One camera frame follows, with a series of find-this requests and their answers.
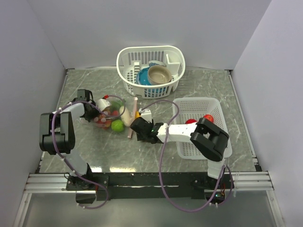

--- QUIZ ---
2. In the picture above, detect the white fake radish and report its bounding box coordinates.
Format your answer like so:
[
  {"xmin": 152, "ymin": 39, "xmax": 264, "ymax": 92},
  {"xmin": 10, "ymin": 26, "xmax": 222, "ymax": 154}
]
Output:
[{"xmin": 119, "ymin": 106, "xmax": 131, "ymax": 127}]

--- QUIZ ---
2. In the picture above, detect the clear zip top bag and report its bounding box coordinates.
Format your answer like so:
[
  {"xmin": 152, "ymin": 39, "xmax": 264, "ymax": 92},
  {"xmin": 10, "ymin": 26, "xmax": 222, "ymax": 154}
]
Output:
[{"xmin": 80, "ymin": 95, "xmax": 134, "ymax": 133}]

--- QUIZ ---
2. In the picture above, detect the green fake fruit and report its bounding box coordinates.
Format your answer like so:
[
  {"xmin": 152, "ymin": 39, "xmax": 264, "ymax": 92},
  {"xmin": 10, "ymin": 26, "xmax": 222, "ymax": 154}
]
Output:
[{"xmin": 111, "ymin": 119, "xmax": 125, "ymax": 132}]

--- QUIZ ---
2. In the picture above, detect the red fake fruit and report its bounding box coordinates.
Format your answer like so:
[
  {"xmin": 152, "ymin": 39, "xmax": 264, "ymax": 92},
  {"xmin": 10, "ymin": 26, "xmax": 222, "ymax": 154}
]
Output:
[{"xmin": 185, "ymin": 119, "xmax": 197, "ymax": 124}]

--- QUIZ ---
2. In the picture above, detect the red fake tomato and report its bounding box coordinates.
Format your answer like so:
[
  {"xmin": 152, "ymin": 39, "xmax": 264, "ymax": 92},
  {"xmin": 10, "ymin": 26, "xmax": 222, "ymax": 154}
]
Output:
[{"xmin": 203, "ymin": 114, "xmax": 214, "ymax": 123}]

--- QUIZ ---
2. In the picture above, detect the orange fake fruit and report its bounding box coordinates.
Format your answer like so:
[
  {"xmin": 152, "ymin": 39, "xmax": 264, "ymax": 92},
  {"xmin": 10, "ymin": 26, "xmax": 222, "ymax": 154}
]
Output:
[{"xmin": 134, "ymin": 111, "xmax": 141, "ymax": 119}]

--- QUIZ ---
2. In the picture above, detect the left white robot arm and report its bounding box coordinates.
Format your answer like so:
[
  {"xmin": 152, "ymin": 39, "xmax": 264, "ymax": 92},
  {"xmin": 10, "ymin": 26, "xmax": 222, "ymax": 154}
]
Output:
[{"xmin": 39, "ymin": 89, "xmax": 99, "ymax": 190}]

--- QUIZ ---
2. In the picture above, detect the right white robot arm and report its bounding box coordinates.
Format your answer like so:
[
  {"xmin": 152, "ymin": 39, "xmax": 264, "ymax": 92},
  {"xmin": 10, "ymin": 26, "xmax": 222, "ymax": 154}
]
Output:
[{"xmin": 130, "ymin": 117, "xmax": 229, "ymax": 188}]

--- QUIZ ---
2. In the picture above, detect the white rectangular perforated tray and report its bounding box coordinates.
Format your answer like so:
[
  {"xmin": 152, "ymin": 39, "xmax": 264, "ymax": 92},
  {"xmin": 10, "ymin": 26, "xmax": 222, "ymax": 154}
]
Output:
[{"xmin": 172, "ymin": 96, "xmax": 233, "ymax": 159}]

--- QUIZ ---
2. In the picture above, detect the blue dotted plate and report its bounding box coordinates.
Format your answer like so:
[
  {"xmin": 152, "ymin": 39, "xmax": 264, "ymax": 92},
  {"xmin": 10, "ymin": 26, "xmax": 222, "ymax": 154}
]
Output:
[{"xmin": 136, "ymin": 67, "xmax": 151, "ymax": 86}]

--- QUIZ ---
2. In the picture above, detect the beige ceramic bowl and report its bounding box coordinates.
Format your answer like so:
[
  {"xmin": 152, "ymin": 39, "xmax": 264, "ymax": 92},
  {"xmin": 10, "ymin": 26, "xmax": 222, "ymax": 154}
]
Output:
[{"xmin": 148, "ymin": 65, "xmax": 172, "ymax": 85}]

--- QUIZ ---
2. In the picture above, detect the white oval dish basket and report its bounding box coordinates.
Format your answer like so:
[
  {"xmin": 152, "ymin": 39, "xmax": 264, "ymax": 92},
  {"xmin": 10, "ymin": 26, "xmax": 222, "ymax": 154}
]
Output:
[{"xmin": 116, "ymin": 45, "xmax": 185, "ymax": 99}]

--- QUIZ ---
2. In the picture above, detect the white blue floral cup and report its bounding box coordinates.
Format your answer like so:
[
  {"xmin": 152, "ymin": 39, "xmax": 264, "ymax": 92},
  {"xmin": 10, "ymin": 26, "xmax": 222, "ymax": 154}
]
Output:
[{"xmin": 148, "ymin": 60, "xmax": 166, "ymax": 67}]

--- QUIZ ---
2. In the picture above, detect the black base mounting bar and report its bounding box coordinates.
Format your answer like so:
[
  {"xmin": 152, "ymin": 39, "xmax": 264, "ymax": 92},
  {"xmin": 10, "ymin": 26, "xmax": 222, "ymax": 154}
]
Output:
[{"xmin": 66, "ymin": 172, "xmax": 234, "ymax": 203}]

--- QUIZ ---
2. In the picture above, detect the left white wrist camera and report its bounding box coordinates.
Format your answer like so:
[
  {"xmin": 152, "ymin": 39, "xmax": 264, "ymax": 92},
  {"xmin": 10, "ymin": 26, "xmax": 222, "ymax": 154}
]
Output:
[{"xmin": 95, "ymin": 98, "xmax": 111, "ymax": 111}]

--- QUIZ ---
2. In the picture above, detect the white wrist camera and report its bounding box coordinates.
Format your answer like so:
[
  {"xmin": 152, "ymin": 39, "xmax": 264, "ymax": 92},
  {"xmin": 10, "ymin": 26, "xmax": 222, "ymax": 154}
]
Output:
[
  {"xmin": 139, "ymin": 108, "xmax": 152, "ymax": 123},
  {"xmin": 95, "ymin": 98, "xmax": 111, "ymax": 111}
]

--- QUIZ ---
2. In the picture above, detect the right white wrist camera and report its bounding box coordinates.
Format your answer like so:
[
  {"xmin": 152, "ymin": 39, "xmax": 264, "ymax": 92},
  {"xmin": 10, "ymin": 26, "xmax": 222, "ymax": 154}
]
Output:
[{"xmin": 139, "ymin": 108, "xmax": 152, "ymax": 123}]

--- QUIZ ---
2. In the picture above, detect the aluminium frame rail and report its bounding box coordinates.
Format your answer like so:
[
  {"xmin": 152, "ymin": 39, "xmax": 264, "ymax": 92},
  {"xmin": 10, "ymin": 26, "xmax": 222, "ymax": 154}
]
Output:
[{"xmin": 23, "ymin": 172, "xmax": 274, "ymax": 193}]

